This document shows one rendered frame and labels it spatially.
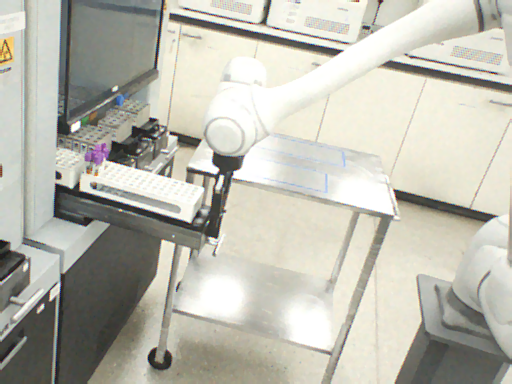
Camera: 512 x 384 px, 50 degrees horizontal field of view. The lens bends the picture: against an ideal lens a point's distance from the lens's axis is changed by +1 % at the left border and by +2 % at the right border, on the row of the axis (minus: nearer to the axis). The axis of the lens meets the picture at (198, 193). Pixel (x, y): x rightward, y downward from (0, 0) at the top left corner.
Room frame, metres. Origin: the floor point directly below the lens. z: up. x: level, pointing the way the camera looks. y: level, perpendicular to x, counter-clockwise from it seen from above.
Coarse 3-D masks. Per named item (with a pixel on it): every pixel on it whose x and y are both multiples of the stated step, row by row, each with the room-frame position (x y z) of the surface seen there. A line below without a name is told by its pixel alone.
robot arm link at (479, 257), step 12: (504, 216) 1.12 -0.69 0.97; (480, 228) 1.14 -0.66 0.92; (492, 228) 1.10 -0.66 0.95; (504, 228) 1.08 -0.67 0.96; (480, 240) 1.10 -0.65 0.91; (492, 240) 1.07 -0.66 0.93; (504, 240) 1.06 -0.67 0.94; (468, 252) 1.12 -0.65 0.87; (480, 252) 1.08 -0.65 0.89; (492, 252) 1.05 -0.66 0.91; (504, 252) 1.04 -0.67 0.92; (468, 264) 1.10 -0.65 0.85; (480, 264) 1.05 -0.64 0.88; (492, 264) 1.03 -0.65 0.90; (456, 276) 1.13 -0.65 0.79; (468, 276) 1.07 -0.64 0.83; (480, 276) 1.03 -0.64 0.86; (456, 288) 1.11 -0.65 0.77; (468, 288) 1.06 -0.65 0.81; (468, 300) 1.07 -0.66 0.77; (480, 312) 1.04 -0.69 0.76
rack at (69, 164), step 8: (56, 152) 1.26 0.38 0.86; (64, 152) 1.27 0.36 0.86; (72, 152) 1.28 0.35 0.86; (56, 160) 1.22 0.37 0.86; (64, 160) 1.22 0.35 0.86; (72, 160) 1.23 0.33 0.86; (80, 160) 1.24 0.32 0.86; (56, 168) 1.18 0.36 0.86; (64, 168) 1.18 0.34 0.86; (72, 168) 1.18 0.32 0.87; (80, 168) 1.21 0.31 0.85; (56, 176) 1.23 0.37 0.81; (64, 176) 1.18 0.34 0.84; (72, 176) 1.18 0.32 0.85; (64, 184) 1.18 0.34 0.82; (72, 184) 1.18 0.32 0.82
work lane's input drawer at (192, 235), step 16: (64, 192) 1.17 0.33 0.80; (80, 192) 1.16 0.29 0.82; (64, 208) 1.16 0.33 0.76; (80, 208) 1.15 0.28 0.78; (96, 208) 1.14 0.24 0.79; (112, 208) 1.13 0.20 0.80; (128, 208) 1.13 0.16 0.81; (208, 208) 1.19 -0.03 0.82; (112, 224) 1.13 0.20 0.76; (128, 224) 1.12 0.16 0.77; (144, 224) 1.11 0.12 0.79; (160, 224) 1.11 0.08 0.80; (176, 224) 1.11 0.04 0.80; (192, 224) 1.10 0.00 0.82; (176, 240) 1.10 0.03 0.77; (192, 240) 1.09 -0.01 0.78; (208, 240) 1.15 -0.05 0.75; (224, 240) 1.17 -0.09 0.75
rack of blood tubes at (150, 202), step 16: (80, 176) 1.17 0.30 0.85; (112, 176) 1.19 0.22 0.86; (128, 176) 1.20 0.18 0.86; (144, 176) 1.21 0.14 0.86; (160, 176) 1.23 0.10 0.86; (96, 192) 1.16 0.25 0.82; (112, 192) 1.17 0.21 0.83; (128, 192) 1.18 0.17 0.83; (144, 192) 1.13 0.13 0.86; (160, 192) 1.15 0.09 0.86; (176, 192) 1.16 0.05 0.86; (192, 192) 1.17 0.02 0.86; (144, 208) 1.13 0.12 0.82; (160, 208) 1.17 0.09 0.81; (176, 208) 1.18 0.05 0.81; (192, 208) 1.11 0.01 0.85
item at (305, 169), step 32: (192, 160) 1.46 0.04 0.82; (256, 160) 1.55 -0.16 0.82; (288, 160) 1.60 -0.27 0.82; (320, 160) 1.65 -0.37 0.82; (352, 160) 1.70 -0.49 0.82; (288, 192) 1.38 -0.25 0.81; (320, 192) 1.40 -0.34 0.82; (352, 192) 1.44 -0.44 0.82; (384, 192) 1.48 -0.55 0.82; (352, 224) 1.76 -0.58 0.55; (384, 224) 1.35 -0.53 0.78; (192, 256) 1.76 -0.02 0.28; (224, 256) 1.80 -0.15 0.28; (192, 288) 1.56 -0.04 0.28; (224, 288) 1.59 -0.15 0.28; (256, 288) 1.63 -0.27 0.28; (288, 288) 1.67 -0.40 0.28; (320, 288) 1.70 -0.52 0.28; (224, 320) 1.42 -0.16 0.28; (256, 320) 1.45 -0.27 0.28; (288, 320) 1.48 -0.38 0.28; (320, 320) 1.51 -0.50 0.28; (352, 320) 1.35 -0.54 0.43; (160, 352) 1.42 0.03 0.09; (320, 352) 1.37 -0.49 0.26
